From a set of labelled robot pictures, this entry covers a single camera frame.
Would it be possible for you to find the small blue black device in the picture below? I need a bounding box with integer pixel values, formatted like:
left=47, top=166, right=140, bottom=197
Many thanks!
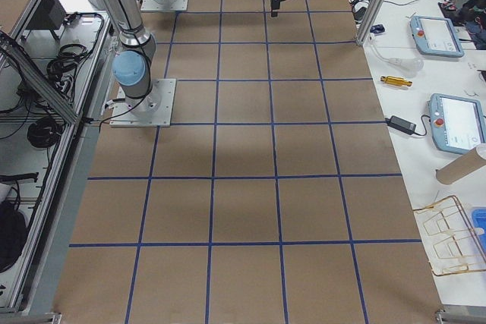
left=370, top=24, right=385, bottom=34

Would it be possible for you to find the far teach pendant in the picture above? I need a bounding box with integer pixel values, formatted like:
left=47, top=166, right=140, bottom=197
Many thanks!
left=409, top=15, right=464, bottom=58

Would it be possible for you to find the teach pendant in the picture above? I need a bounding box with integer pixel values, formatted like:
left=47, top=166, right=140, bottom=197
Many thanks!
left=428, top=93, right=485, bottom=154
left=409, top=15, right=464, bottom=58

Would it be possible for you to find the black power adapter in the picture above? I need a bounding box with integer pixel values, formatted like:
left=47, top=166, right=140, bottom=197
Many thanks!
left=385, top=115, right=416, bottom=135

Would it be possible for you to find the near teach pendant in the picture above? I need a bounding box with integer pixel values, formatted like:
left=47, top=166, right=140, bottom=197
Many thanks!
left=428, top=93, right=485, bottom=154

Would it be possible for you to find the cardboard tube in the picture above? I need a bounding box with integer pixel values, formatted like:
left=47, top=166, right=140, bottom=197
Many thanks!
left=435, top=143, right=485, bottom=185

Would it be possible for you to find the blue plastic bin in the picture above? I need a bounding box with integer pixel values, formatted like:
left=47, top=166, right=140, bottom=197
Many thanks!
left=471, top=208, right=486, bottom=253

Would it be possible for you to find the black coiled cable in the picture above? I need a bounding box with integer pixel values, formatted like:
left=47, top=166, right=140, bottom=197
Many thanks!
left=27, top=115, right=62, bottom=149

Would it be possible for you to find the gold wire rack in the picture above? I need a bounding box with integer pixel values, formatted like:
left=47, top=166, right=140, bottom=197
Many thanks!
left=413, top=195, right=485, bottom=277

